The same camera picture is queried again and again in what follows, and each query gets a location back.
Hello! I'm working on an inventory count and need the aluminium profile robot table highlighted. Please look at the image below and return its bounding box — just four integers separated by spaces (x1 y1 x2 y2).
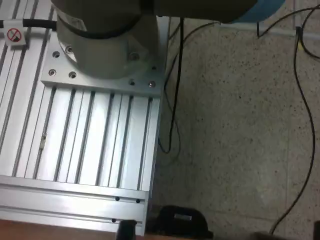
0 0 171 237

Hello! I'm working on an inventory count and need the black box device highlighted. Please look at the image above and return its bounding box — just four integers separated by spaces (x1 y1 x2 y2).
145 204 214 240

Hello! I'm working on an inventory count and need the white warning tag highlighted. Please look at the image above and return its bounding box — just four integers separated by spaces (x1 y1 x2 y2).
3 20 27 47

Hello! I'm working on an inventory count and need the bent black floor cable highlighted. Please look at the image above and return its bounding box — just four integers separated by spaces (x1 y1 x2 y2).
256 7 320 38

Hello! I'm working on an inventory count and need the white floor cable duct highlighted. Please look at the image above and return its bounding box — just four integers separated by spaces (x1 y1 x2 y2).
219 22 320 40

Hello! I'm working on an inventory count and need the black corrugated cable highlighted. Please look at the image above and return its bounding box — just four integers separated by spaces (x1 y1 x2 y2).
0 18 59 33

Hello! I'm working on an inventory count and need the aluminium robot mounting plate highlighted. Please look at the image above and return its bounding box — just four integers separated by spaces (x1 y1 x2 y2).
40 33 166 98

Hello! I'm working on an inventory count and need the black hanging cable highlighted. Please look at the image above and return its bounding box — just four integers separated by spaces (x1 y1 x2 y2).
159 17 186 154

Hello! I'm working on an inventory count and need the long black floor cable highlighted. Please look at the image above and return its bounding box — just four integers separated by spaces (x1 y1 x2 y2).
270 24 316 235

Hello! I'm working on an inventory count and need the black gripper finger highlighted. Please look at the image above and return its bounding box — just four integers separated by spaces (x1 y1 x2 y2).
116 219 137 240

